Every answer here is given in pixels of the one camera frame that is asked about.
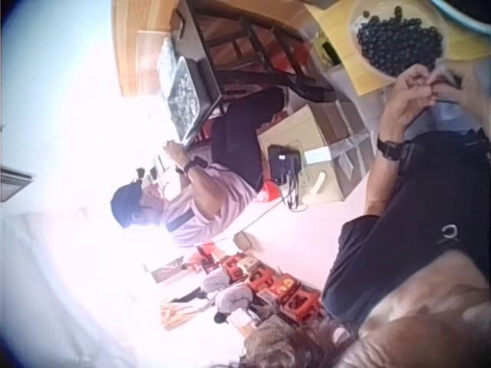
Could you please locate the person's left hand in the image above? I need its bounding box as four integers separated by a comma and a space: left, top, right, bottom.
378, 63, 439, 143

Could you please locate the person's right hand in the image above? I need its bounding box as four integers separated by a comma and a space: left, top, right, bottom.
428, 67, 491, 118

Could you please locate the heap of dark beads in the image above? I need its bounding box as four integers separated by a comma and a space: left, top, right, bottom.
355, 5, 445, 77

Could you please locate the clear bowl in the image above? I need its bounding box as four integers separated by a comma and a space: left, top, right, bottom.
347, 0, 449, 81

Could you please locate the yellow mat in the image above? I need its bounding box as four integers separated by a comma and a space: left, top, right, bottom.
306, 0, 491, 97

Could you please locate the black wrist band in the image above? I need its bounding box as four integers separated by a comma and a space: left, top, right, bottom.
376, 136, 414, 159

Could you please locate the blue bowl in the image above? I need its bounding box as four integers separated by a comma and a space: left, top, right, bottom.
428, 0, 491, 35

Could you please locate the brown cardboard box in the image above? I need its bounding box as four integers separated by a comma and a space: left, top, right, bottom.
306, 100, 376, 201

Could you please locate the pale cardboard box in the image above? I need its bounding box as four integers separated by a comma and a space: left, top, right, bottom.
255, 104, 347, 207

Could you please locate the black device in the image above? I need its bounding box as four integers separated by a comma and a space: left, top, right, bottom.
266, 144, 303, 184

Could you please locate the dark wooden chair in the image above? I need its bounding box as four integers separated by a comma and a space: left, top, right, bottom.
186, 0, 335, 105

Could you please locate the metal tray of beads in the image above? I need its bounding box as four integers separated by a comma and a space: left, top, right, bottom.
165, 55, 224, 143

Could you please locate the row of red crates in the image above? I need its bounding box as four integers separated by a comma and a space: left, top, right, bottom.
195, 245, 324, 327

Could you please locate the wooden table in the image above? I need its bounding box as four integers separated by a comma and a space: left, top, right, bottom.
110, 0, 308, 101

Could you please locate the bundle of wooden sticks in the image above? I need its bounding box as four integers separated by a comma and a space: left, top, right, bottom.
159, 298, 204, 331

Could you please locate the dark framed panel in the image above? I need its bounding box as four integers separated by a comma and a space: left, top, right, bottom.
0, 166, 35, 203

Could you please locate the black cable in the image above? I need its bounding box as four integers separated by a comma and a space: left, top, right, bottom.
282, 174, 308, 212

